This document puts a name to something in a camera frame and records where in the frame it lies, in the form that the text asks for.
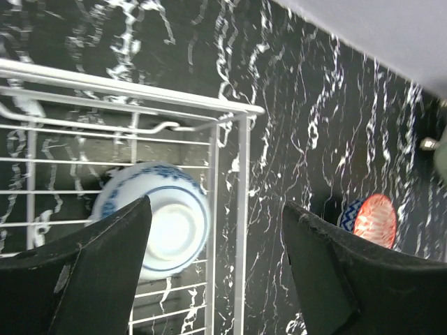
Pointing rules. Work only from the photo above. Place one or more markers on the blue patterned bowl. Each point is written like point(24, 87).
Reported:
point(181, 216)

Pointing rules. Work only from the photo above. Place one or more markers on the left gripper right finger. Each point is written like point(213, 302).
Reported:
point(348, 285)

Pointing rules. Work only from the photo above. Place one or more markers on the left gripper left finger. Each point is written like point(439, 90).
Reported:
point(83, 283)

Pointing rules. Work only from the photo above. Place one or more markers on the red patterned bowl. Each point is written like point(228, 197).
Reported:
point(372, 218)

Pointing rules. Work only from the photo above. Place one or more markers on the white wire dish rack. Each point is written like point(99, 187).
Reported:
point(65, 134)

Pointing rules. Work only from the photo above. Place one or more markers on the round pastel drawer cabinet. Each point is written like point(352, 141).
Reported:
point(439, 147)

